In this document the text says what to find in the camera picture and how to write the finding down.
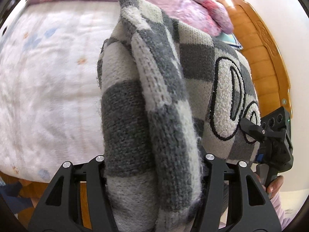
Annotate teal striped pillow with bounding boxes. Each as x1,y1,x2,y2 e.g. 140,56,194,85
217,32,243,51

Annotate grey white checkered cardigan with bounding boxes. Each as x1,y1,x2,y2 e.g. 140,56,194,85
97,0,260,231

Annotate floral white bed sheet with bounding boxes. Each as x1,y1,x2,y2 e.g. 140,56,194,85
1,1,120,182

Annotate wooden headboard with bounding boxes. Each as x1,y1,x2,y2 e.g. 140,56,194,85
217,0,293,117

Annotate person's right hand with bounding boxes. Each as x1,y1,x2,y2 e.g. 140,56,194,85
255,172,284,199

